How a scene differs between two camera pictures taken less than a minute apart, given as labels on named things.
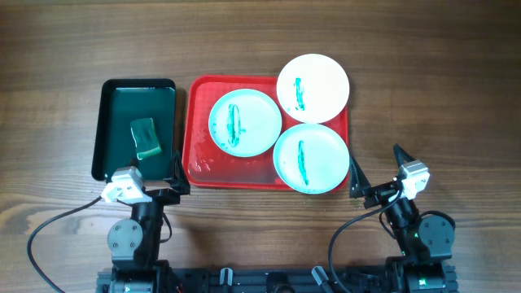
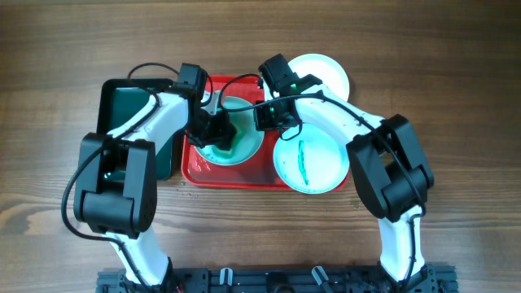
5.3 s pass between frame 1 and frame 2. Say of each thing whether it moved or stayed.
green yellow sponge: moved
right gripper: moved
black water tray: stayed
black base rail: stayed
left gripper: moved
